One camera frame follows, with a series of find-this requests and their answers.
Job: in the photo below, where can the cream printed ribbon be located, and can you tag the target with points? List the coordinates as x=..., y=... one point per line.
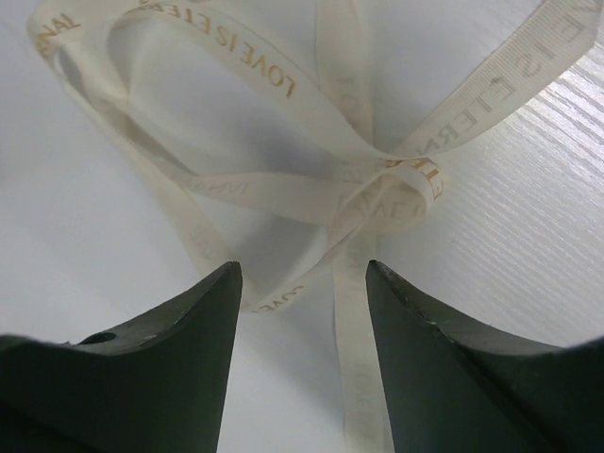
x=371, y=193

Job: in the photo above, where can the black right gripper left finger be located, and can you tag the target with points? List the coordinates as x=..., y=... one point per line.
x=155, y=383

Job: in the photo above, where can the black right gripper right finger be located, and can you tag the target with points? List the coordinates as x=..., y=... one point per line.
x=455, y=384

